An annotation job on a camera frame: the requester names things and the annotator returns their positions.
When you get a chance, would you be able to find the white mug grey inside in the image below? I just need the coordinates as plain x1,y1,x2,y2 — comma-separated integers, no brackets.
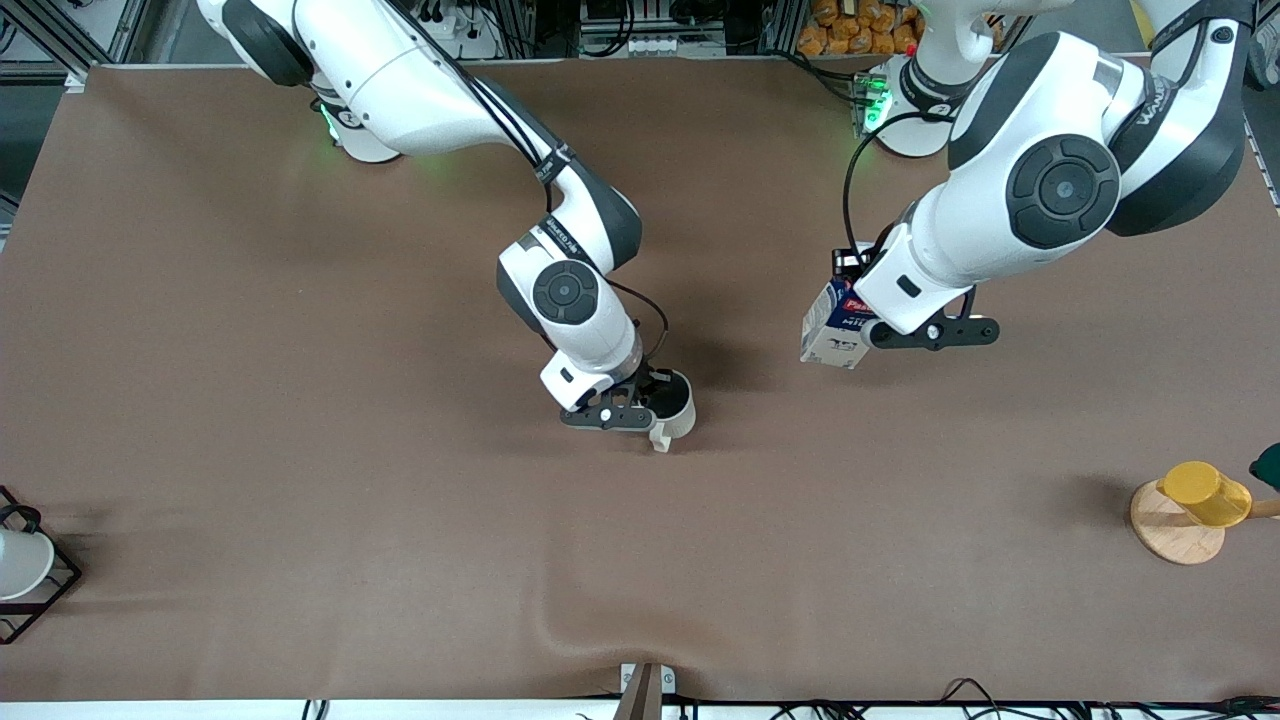
640,368,697,454

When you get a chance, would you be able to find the orange snack bags pile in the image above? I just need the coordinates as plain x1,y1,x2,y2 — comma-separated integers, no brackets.
797,0,923,57

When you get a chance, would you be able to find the black wire rack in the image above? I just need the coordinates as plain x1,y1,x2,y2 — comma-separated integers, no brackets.
0,486,83,645

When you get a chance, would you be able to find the round wooden cup stand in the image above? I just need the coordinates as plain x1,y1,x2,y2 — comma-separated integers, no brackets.
1130,480,1280,566

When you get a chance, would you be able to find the white bowl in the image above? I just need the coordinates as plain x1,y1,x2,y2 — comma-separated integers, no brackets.
0,528,55,601

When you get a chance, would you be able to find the metal table clamp bracket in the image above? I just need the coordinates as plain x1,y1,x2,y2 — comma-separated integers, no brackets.
615,662,677,720

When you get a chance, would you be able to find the white power strip with plugs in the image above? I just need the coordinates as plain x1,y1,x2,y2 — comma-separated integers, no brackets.
415,0,501,59

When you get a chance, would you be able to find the blue white milk carton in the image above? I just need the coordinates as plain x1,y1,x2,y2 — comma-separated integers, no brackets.
799,273,883,371

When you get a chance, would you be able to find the yellow plastic cup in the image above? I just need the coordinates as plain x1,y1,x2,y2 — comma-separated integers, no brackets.
1157,461,1253,528

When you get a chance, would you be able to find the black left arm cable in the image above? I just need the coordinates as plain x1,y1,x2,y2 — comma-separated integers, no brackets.
843,110,951,263

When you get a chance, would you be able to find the black floor cables bundle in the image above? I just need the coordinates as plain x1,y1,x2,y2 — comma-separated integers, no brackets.
780,677,1280,720

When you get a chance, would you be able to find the brown table cloth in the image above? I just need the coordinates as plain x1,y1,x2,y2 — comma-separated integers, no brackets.
0,55,1280,706

